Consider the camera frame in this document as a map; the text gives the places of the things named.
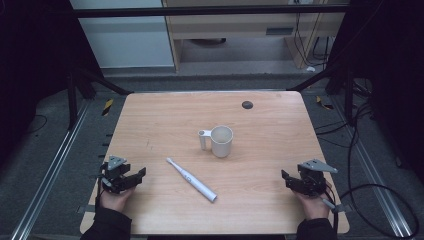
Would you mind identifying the black horizontal frame bar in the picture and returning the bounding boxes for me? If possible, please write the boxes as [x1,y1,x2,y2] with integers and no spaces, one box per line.
[71,4,349,19]

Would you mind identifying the black metal stand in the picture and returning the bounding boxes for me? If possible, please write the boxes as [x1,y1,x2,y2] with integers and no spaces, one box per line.
[64,64,134,132]
[286,63,359,127]

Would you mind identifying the black curtain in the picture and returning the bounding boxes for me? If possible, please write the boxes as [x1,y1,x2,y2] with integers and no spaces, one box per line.
[0,0,104,168]
[324,0,424,184]

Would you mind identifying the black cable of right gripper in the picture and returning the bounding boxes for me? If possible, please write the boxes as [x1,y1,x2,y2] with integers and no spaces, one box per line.
[321,186,340,236]

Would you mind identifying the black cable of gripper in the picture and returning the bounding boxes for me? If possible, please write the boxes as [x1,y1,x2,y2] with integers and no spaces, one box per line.
[321,186,340,236]
[94,173,105,214]

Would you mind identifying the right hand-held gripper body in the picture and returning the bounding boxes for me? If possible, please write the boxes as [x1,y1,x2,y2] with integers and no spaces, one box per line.
[296,158,339,198]

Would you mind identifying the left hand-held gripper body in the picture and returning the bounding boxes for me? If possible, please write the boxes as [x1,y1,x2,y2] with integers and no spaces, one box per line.
[99,154,134,195]

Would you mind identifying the white cabinet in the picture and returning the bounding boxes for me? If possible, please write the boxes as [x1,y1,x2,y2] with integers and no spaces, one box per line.
[69,0,176,69]

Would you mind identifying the light wooden desk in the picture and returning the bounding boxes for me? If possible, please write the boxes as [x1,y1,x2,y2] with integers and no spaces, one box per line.
[161,0,350,73]

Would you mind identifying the aluminium floor rail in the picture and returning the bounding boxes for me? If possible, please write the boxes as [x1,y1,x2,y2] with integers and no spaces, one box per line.
[9,101,92,240]
[328,96,414,238]

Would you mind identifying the hanging black cables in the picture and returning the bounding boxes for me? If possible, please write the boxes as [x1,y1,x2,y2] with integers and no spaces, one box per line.
[292,12,334,68]

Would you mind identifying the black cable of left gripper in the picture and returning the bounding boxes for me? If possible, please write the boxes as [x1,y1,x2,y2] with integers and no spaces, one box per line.
[94,173,105,214]

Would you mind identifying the white electric toothbrush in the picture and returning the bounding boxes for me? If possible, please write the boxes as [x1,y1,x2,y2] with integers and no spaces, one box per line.
[165,157,218,204]

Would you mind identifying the person's right hand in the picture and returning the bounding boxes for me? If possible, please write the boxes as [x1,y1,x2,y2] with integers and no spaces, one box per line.
[291,181,334,222]

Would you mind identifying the person's left hand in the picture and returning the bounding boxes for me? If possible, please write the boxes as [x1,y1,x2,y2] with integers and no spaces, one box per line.
[98,181,136,213]

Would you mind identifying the white cup with handle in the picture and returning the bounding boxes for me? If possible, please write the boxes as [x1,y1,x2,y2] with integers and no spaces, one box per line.
[197,124,235,159]

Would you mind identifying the black looped floor cable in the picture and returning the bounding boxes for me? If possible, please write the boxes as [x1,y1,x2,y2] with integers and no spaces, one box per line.
[339,99,420,240]

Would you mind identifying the yellow black hazard tape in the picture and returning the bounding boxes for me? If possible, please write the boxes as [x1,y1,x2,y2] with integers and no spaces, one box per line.
[101,98,115,117]
[315,95,334,111]

